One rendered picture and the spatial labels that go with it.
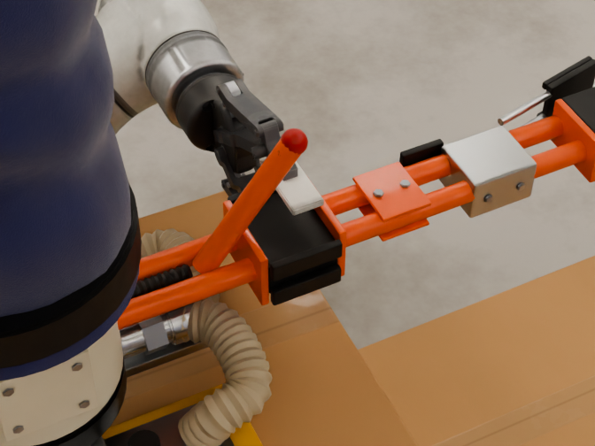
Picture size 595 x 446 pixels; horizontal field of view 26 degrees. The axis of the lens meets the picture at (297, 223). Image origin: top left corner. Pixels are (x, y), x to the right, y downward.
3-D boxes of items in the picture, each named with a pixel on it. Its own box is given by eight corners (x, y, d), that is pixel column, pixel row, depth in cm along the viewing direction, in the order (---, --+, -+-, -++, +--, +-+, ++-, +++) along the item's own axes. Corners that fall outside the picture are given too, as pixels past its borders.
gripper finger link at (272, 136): (274, 141, 117) (273, 117, 115) (297, 176, 114) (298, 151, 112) (258, 146, 117) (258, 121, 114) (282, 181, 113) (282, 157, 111)
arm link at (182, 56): (227, 88, 138) (251, 121, 134) (149, 113, 135) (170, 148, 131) (225, 19, 131) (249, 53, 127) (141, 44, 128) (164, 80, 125)
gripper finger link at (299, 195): (289, 156, 117) (289, 149, 116) (324, 205, 112) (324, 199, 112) (258, 165, 116) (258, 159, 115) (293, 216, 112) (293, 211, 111)
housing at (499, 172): (471, 222, 122) (476, 188, 119) (435, 176, 126) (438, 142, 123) (533, 199, 124) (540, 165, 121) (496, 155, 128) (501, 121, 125)
